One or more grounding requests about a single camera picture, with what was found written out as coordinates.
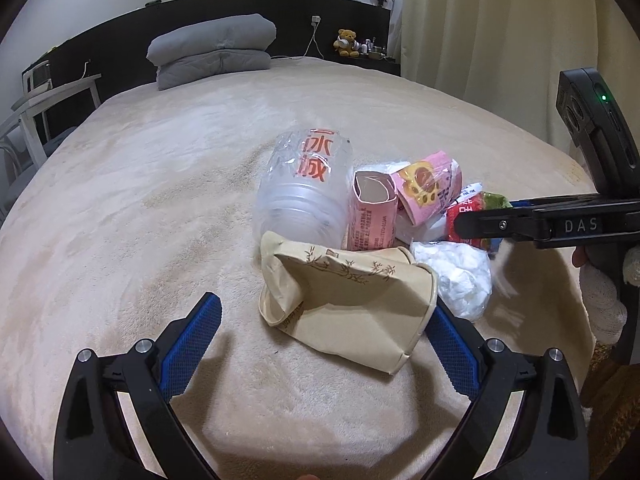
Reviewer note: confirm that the brown teddy bear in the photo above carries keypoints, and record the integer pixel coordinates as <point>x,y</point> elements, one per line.
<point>346,42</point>

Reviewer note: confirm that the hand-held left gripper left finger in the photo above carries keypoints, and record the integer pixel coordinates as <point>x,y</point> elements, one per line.
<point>192,345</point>

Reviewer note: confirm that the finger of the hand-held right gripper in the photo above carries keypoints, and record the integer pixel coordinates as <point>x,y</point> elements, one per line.
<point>550,202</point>
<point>500,227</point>

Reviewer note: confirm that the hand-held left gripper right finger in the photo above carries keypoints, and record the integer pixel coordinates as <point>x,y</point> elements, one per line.
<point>452,350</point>

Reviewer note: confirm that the smooth grey pillow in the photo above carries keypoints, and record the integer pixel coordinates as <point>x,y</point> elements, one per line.
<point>215,35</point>

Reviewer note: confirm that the cluster of small bottles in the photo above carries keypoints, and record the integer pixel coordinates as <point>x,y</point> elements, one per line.
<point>372,49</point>

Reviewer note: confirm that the pink snack wrapper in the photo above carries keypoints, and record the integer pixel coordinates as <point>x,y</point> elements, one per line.
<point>425,185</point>

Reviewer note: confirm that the quilted grey pillow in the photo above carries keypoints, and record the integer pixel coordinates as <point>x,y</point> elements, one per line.
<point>210,70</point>

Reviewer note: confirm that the pink paper carton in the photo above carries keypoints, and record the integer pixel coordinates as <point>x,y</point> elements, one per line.
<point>367,220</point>

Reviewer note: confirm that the clear plastic cup red print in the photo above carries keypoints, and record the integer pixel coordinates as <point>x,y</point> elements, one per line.
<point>300,200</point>

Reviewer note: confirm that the black headboard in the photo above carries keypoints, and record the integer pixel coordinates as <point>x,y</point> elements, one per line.
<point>100,50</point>

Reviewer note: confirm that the person's right hand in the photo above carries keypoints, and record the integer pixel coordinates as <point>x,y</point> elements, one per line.
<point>602,300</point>

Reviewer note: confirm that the white chair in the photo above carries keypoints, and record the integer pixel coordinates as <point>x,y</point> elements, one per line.
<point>35,110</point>

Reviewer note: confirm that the cream curtain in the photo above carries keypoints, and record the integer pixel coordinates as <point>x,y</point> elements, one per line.
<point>500,35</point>

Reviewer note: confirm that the crumpled white tissue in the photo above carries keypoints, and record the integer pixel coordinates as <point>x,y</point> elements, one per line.
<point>460,275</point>

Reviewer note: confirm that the white small appliance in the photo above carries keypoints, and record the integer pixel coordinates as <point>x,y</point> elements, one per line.
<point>39,77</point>

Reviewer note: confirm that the person's brown fleece pants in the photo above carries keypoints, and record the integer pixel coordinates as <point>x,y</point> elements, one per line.
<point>612,400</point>

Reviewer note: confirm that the beige paper bag bamboo print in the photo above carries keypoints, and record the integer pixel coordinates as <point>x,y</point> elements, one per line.
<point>350,305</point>

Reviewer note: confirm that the red snack packet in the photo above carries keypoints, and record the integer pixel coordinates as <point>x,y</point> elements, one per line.
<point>451,222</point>

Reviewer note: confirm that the beige plush bed blanket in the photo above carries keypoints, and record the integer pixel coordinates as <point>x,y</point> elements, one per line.
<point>150,210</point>

